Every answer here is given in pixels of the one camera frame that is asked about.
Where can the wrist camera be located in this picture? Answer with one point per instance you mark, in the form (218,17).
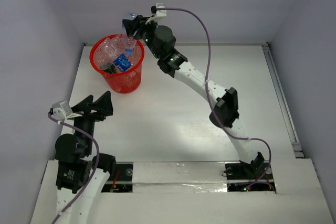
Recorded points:
(61,111)
(158,13)

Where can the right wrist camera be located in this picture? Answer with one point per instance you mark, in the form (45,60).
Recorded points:
(158,13)

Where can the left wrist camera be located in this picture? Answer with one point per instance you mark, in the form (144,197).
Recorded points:
(61,111)

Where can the aluminium rail right edge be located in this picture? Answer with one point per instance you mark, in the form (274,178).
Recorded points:
(291,130)

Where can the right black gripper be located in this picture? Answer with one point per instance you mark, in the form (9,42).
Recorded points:
(130,25)

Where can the red mesh plastic bin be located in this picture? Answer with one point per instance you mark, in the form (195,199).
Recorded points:
(123,82)

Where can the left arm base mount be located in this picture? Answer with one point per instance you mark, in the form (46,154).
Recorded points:
(121,181)

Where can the blue cap small bottle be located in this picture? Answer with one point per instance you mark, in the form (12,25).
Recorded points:
(128,42)

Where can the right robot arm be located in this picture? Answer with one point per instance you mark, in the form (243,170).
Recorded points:
(223,102)

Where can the large clear plastic bottle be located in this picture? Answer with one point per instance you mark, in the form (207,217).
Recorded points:
(108,50)

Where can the green label clear bottle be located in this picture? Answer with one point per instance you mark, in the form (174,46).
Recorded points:
(108,67)

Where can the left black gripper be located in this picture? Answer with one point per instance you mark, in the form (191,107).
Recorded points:
(87,114)

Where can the blue label large bottle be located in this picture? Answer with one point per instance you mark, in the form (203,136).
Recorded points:
(122,63)

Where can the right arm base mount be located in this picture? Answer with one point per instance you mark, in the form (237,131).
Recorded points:
(240,181)

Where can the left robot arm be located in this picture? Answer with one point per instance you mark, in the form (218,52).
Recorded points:
(82,169)

